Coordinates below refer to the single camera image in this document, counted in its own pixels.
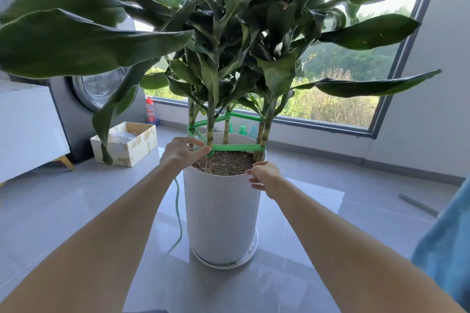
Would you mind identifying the person's right hand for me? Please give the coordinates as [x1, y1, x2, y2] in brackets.
[245, 161, 283, 200]

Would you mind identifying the person's left hand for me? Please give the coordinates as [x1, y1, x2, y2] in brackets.
[159, 137, 213, 177]

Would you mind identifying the green plant tie tape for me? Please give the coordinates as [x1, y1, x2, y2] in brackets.
[167, 111, 266, 255]

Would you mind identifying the white ribbed plant pot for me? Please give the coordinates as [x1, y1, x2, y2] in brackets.
[182, 132, 267, 266]

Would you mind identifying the person's right forearm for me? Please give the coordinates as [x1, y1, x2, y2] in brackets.
[270, 187, 468, 313]

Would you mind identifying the person's left forearm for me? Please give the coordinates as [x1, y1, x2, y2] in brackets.
[0, 161, 184, 313]

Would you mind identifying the brown potting soil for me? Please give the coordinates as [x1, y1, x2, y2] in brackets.
[191, 150, 258, 177]

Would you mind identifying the pale open wooden box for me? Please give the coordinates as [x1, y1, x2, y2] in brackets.
[90, 122, 158, 168]

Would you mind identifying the red-capped cleaner bottle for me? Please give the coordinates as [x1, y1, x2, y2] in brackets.
[145, 97, 159, 126]

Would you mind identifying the white pot saucer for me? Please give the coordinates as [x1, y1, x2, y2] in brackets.
[189, 228, 260, 270]

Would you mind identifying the grey front-load washing machine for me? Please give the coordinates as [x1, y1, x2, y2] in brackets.
[9, 17, 148, 163]

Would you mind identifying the grey metal rod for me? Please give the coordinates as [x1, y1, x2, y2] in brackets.
[398, 193, 440, 218]

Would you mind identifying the large green leafy plant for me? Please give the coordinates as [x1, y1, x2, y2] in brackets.
[0, 0, 470, 175]

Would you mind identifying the dark-framed window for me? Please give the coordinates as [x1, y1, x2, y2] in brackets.
[96, 0, 435, 140]

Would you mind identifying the white cabinet with wooden legs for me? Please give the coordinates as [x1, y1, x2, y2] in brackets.
[0, 79, 75, 188]

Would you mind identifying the blue garment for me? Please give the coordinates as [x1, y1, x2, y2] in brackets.
[410, 177, 470, 313]

